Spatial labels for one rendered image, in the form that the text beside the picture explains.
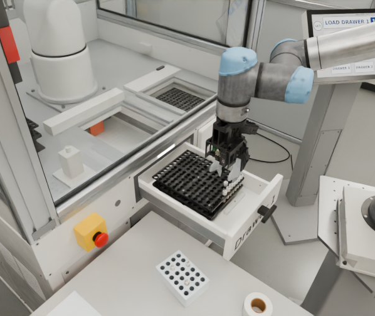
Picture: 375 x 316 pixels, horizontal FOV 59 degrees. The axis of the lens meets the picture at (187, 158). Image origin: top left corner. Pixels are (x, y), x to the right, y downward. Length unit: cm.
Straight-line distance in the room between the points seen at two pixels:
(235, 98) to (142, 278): 54
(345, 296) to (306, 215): 95
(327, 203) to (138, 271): 67
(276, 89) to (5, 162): 54
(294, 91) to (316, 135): 118
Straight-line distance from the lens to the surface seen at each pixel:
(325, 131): 189
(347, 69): 163
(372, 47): 83
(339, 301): 137
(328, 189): 130
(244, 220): 88
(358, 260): 106
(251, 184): 107
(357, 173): 272
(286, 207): 220
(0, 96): 65
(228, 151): 78
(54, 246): 91
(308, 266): 202
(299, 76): 71
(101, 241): 90
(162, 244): 102
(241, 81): 71
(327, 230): 116
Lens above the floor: 159
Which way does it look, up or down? 39 degrees down
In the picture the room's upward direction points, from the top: 2 degrees clockwise
